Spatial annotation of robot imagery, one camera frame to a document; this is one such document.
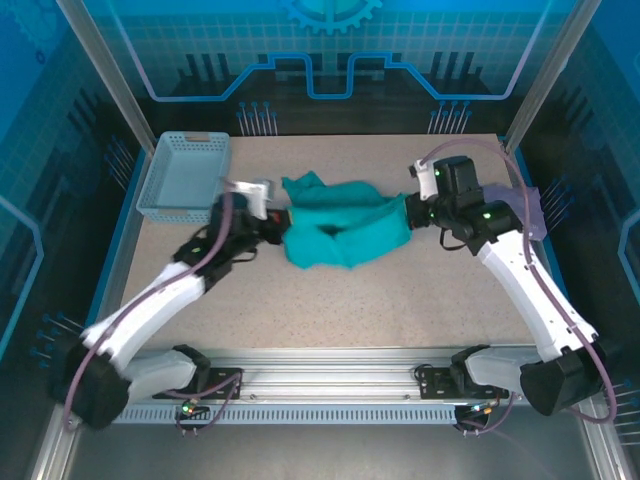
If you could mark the light blue plastic basket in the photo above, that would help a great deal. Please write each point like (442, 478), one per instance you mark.
(185, 175)

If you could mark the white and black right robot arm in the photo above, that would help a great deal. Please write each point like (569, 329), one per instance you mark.
(520, 285)

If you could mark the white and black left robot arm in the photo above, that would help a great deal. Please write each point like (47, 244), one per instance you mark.
(150, 305)

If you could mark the folded purple t-shirt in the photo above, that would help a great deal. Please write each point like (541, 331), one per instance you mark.
(536, 215)

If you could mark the teal t-shirt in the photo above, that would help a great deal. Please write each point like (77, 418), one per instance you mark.
(350, 210)

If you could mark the aluminium frame post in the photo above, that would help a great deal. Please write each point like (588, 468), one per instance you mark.
(111, 75)
(549, 75)

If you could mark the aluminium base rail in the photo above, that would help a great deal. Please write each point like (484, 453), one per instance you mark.
(325, 375)

